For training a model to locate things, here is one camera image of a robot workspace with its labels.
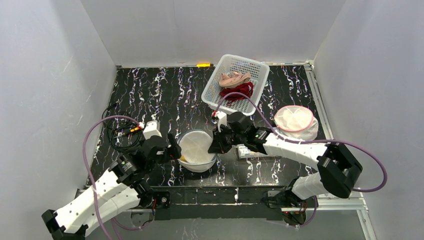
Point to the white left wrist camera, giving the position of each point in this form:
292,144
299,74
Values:
152,128

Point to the beige pink bra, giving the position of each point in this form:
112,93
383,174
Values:
234,79

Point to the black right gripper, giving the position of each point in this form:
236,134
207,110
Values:
219,140

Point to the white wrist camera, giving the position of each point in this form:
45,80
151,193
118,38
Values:
221,119
152,128

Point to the clear plastic compartment box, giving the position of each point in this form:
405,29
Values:
244,153

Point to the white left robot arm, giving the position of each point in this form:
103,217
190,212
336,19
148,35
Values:
121,187

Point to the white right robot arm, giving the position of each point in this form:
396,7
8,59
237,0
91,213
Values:
337,170

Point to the white plastic basket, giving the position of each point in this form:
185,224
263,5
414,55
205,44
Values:
227,64

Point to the black base frame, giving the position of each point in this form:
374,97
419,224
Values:
232,202

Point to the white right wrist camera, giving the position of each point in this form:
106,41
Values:
221,119

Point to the white mesh bag pink trim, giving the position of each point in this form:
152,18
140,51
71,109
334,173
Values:
297,122

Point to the dark red bra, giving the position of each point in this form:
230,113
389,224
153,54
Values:
245,89

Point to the yellow orange marker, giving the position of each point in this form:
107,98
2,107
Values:
204,65

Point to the white mesh bag blue trim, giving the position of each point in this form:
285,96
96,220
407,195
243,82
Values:
194,147

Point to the aluminium rail frame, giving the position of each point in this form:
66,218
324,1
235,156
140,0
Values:
356,201

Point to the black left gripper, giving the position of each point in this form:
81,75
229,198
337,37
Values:
170,149

